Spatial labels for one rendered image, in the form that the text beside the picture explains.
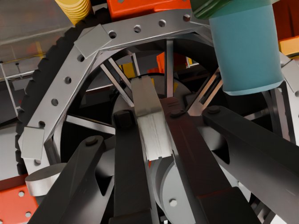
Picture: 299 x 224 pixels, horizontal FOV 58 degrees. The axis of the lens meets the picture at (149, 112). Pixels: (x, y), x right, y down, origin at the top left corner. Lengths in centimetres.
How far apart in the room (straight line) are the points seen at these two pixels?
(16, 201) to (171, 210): 29
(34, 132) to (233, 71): 34
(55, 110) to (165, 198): 24
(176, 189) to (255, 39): 23
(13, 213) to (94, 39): 34
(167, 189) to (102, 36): 27
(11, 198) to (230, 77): 42
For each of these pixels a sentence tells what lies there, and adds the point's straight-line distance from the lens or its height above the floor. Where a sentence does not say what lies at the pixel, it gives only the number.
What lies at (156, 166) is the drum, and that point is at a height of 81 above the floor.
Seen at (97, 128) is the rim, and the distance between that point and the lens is 59.
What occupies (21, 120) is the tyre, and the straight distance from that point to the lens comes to 60.
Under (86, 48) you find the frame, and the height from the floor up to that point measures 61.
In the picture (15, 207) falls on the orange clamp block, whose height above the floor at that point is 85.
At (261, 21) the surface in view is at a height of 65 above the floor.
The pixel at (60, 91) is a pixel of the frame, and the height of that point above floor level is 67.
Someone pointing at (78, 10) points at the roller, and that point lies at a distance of 54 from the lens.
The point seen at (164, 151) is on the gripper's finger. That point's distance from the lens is 15.
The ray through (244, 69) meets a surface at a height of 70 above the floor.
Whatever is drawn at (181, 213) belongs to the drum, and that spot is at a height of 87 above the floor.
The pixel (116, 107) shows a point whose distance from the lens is 95.
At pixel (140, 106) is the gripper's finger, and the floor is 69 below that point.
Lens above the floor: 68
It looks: 8 degrees up
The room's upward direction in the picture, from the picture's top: 166 degrees clockwise
